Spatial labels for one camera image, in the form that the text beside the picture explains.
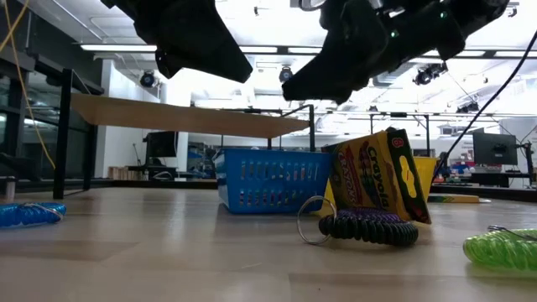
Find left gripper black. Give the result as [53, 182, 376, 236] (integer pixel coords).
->
[100, 0, 254, 84]

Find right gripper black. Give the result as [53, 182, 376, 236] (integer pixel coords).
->
[283, 0, 394, 105]

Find Crayola crayon box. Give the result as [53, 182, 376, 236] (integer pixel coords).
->
[321, 128, 432, 226]
[427, 192, 491, 206]

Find black coil wristband key ring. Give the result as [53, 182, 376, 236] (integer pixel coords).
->
[296, 195, 420, 247]

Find green coil wristband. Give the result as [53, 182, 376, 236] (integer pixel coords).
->
[462, 225, 537, 272]

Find blue coil wristband key ring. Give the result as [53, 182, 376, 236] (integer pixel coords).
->
[0, 201, 67, 230]

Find black monitor on arm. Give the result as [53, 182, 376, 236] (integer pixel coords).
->
[472, 131, 519, 166]

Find wooden shelf riser black legs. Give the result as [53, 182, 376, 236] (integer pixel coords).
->
[53, 68, 316, 200]

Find black ceiling track lights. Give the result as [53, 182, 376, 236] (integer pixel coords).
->
[412, 61, 449, 86]

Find black computer monitor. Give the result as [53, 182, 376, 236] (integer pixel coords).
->
[143, 130, 180, 169]

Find long ceiling light strip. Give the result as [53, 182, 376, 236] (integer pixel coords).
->
[79, 43, 537, 59]

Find yellow plastic basket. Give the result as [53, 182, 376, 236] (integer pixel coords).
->
[321, 155, 440, 217]

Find blue plastic basket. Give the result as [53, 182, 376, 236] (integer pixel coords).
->
[212, 147, 335, 216]

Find stack of wooden blocks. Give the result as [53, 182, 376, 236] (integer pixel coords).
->
[107, 165, 147, 181]

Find silver ventilation duct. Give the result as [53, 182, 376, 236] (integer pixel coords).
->
[371, 58, 425, 88]

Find black background table frame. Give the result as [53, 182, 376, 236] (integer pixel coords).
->
[368, 111, 432, 157]

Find long black arm cable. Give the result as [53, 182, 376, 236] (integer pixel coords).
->
[434, 29, 537, 174]

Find yellow extension cord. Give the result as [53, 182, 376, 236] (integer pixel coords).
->
[0, 0, 57, 169]

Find short grey post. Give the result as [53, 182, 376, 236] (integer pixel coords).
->
[3, 175, 18, 201]

